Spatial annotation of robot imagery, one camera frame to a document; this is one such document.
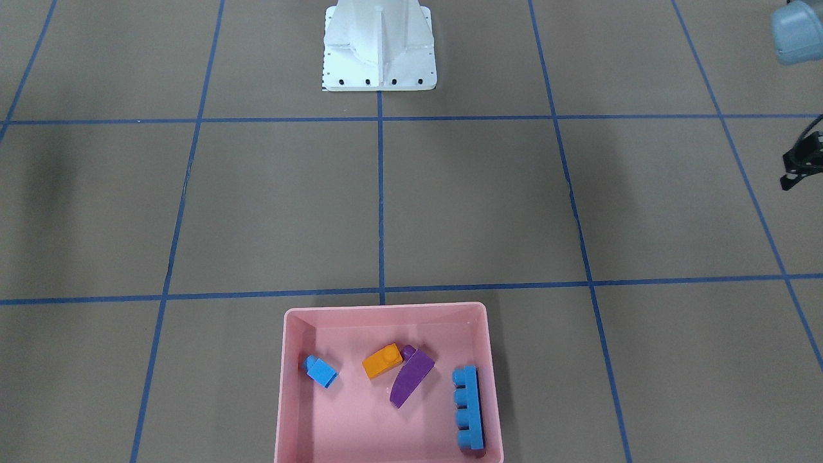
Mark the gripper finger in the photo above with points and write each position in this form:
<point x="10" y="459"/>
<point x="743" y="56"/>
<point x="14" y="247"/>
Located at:
<point x="788" y="180"/>

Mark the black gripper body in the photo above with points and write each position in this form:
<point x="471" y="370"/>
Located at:
<point x="804" y="163"/>

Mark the long blue toy block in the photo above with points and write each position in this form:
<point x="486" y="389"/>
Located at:
<point x="468" y="410"/>

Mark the purple curved toy block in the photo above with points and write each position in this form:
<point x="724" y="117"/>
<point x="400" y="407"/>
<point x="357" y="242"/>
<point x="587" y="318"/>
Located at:
<point x="416" y="366"/>

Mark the orange toy block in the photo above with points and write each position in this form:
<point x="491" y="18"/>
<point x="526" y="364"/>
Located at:
<point x="381" y="361"/>

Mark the small blue toy block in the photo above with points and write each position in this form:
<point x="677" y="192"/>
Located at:
<point x="319" y="371"/>

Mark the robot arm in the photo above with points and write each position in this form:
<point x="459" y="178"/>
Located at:
<point x="797" y="37"/>

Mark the pink plastic box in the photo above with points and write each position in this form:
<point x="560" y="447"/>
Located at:
<point x="353" y="420"/>

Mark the white camera stand base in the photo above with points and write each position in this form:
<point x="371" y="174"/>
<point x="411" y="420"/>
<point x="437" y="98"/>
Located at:
<point x="378" y="46"/>

